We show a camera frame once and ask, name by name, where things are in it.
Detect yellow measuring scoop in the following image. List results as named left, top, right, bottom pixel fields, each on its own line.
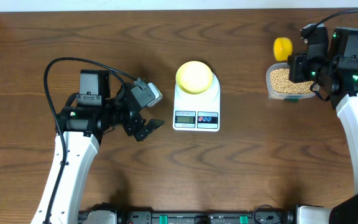
left=273, top=37, right=293, bottom=61

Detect pale yellow bowl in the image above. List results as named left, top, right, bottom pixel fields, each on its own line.
left=175, top=61, right=213, bottom=95

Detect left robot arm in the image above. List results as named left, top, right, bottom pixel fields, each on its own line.
left=32, top=70, right=164, bottom=223

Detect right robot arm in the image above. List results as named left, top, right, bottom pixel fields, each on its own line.
left=286, top=24, right=358, bottom=223

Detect white digital kitchen scale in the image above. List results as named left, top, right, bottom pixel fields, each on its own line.
left=172, top=73, right=221, bottom=132

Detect soybeans in container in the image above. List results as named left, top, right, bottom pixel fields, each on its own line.
left=270, top=68, right=313, bottom=94

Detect clear plastic container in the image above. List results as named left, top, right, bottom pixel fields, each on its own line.
left=266, top=63, right=316, bottom=100

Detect left black cable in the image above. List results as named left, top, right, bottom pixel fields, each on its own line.
left=43, top=57, right=138, bottom=224

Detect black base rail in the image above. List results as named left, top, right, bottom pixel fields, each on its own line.
left=78, top=202, right=298, bottom=224

